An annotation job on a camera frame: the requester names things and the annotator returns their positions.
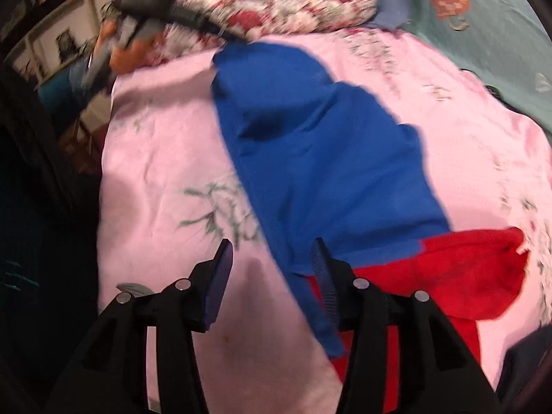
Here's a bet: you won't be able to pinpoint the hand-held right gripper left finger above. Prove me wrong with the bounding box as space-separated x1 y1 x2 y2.
45 238 234 414

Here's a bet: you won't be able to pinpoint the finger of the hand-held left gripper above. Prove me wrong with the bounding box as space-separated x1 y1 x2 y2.
170 4 246 44

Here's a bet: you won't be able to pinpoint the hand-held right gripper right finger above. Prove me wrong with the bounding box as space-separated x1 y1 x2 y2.
311 238 503 414

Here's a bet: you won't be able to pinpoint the blue pants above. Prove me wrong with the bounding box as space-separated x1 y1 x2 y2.
211 41 451 358

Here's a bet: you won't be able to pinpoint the person's left hand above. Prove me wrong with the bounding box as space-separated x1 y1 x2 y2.
95 21 149 74

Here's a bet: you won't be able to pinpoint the red floral pillow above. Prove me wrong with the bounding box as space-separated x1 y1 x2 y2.
142 0 379 63

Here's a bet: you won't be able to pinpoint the pink floral bed sheet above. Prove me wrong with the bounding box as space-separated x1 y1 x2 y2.
96 26 552 414

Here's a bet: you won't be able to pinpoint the red garment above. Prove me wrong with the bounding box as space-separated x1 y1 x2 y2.
307 227 530 414

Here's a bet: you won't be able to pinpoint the dark cloth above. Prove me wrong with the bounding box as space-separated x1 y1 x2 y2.
495 331 552 406

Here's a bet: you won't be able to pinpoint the teal blanket with heart print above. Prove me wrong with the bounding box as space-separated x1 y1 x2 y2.
399 0 552 134

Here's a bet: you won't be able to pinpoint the white wall shelf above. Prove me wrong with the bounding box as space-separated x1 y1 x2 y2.
0 0 167 89

